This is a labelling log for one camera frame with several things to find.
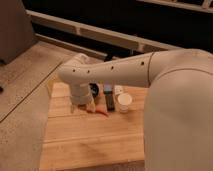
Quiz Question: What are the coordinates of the white metal rail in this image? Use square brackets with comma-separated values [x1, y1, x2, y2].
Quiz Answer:
[27, 10, 178, 53]

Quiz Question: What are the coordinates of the blue sponge block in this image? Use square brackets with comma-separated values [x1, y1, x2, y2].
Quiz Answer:
[103, 84, 113, 93]

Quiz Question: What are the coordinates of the wooden cutting board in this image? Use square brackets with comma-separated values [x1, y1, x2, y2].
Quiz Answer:
[39, 82, 147, 171]

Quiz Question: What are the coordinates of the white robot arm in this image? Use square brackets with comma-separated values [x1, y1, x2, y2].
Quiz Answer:
[59, 49, 213, 171]

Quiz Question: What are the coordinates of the black bowl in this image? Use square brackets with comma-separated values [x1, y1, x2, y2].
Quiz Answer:
[90, 83, 99, 98]

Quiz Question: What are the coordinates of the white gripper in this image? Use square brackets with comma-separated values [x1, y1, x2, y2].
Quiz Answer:
[69, 84, 96, 113]

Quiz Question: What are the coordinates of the red chili pepper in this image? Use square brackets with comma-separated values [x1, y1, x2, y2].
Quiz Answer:
[86, 109, 109, 117]

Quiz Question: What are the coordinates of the grey cabinet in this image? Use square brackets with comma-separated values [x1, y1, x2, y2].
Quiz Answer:
[0, 0, 37, 64]

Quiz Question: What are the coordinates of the white ceramic cup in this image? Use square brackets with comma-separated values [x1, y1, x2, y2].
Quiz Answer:
[117, 93, 132, 113]

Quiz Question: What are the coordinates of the black eraser block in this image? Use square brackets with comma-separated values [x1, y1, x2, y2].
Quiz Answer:
[105, 94, 115, 111]

